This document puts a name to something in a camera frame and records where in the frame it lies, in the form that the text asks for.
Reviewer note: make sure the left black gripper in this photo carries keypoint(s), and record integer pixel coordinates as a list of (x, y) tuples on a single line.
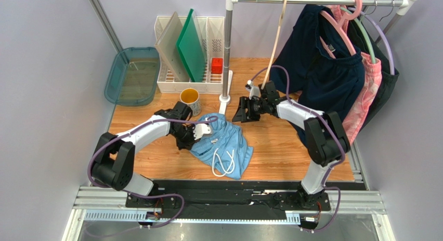
[(187, 144)]

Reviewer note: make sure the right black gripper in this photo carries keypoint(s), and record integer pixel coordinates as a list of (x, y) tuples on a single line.
[(250, 108)]

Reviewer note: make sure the light blue shorts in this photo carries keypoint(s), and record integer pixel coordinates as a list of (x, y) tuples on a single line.
[(226, 150)]

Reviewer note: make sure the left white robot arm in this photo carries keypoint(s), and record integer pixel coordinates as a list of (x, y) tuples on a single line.
[(112, 164)]

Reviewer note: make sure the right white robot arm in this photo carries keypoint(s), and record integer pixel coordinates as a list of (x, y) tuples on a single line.
[(325, 137)]

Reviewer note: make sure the beige plastic hanger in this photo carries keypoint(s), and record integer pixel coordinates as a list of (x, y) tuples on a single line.
[(265, 80)]

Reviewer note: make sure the navy blue shorts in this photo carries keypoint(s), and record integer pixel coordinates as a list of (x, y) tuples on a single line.
[(317, 62)]

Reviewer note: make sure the pink plastic hanger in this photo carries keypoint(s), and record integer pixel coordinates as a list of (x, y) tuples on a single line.
[(338, 26)]

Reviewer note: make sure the pink patterned shorts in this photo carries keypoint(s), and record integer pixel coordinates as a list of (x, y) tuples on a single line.
[(357, 115)]

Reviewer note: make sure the black shorts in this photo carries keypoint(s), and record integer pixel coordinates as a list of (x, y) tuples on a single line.
[(388, 81)]

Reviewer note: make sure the green plastic hanger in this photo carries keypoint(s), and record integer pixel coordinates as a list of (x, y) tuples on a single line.
[(365, 38)]

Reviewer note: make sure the lavender plastic hanger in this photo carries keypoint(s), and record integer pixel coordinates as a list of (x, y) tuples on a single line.
[(384, 40)]

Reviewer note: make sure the white floral mug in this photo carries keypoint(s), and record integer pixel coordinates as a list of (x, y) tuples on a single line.
[(191, 98)]

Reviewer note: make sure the red cube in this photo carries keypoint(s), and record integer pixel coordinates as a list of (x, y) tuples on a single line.
[(217, 65)]

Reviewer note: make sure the teal plastic basket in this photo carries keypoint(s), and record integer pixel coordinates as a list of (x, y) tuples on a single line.
[(132, 80)]

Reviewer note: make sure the green cutting board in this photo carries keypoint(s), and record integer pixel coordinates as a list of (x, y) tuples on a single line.
[(190, 48)]

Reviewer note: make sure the white dish rack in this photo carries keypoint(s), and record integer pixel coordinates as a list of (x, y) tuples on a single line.
[(212, 40)]

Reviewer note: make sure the grey cutting board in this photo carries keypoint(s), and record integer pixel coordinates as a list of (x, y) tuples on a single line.
[(166, 47)]

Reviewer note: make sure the silver clothes rack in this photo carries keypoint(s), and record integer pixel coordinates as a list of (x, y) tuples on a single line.
[(225, 98)]

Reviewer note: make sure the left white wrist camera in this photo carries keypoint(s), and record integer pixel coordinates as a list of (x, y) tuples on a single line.
[(202, 130)]

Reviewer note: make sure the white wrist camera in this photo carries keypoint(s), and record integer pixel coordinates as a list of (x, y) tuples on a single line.
[(254, 91), (202, 130)]

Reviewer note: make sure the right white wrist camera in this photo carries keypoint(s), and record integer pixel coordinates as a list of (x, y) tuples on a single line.
[(254, 91)]

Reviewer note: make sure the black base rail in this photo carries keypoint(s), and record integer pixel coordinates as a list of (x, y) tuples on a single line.
[(230, 200)]

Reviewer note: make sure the grey metal wall pole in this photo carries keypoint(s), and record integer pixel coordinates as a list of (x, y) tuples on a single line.
[(100, 11)]

